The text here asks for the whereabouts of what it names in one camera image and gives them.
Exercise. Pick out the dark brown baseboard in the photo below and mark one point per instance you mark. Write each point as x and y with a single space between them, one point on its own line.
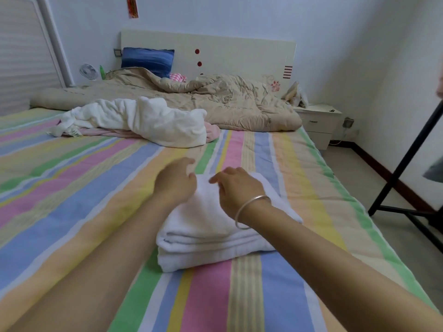
387 173

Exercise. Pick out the pink hanging garment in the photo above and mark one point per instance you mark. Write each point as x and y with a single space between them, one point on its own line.
440 85

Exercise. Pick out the person's right hand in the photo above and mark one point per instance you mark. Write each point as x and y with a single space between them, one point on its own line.
239 190

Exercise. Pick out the black wall plug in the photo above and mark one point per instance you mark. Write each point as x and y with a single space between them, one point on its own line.
348 122

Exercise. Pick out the striped pastel bed sheet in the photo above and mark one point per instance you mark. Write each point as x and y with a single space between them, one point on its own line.
69 204

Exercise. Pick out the small white desk fan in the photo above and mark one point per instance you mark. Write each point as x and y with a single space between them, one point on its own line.
88 71

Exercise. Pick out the pink fleece blanket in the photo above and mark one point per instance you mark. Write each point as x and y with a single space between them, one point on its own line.
213 132

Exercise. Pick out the white headboard with red dots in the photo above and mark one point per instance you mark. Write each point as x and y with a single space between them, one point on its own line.
235 55

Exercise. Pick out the person's left forearm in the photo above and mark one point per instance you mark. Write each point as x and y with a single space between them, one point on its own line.
90 273

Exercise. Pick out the person's left hand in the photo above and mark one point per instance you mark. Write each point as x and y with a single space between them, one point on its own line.
174 182

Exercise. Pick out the grey hanging garment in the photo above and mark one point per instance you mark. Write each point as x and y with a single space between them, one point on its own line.
435 169

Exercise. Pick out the red wall hanging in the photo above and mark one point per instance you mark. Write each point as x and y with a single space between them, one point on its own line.
132 6

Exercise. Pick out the black clothes rack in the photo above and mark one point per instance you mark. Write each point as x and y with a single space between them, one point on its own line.
408 169

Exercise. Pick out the white nightstand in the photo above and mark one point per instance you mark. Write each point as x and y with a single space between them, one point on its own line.
322 124

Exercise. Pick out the green bottle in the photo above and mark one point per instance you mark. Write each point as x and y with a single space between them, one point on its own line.
103 72

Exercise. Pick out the cream fleece blanket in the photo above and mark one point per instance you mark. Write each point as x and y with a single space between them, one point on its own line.
145 121

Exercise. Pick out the blue pillow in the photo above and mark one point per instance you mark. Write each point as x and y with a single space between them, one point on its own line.
147 61

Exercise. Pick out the pink patterned pillow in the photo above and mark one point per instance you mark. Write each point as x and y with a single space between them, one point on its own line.
178 77

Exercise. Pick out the person's right forearm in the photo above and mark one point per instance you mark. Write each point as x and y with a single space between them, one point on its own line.
346 280

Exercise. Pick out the beige quilt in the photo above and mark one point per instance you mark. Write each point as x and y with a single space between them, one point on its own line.
249 100

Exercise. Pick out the white towel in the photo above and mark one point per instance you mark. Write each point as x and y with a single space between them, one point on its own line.
207 231

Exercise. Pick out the cream plush toy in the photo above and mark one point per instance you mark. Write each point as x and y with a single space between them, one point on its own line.
294 94

